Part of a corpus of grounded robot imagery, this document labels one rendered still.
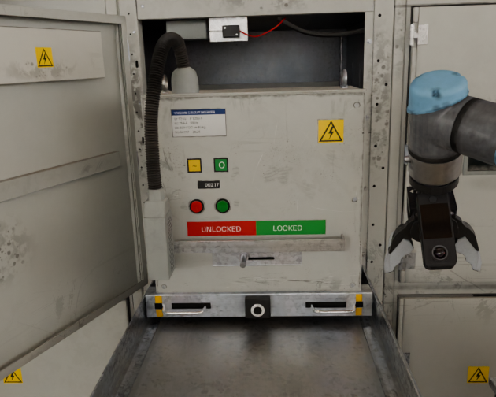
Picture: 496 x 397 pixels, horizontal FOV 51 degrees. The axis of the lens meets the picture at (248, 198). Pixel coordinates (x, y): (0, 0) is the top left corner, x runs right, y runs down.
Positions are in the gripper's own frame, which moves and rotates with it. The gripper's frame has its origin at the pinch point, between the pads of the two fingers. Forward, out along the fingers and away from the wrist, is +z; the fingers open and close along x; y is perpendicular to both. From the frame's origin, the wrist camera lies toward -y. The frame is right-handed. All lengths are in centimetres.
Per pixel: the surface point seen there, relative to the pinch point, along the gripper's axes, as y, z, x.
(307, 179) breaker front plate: 30.3, 0.9, 23.0
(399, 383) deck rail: -5.8, 23.5, 5.9
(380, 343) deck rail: 8.3, 30.3, 8.9
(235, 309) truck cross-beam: 14, 26, 42
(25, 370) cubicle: 15, 55, 115
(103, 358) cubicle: 20, 55, 90
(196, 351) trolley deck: 1, 24, 48
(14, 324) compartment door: -2, 11, 86
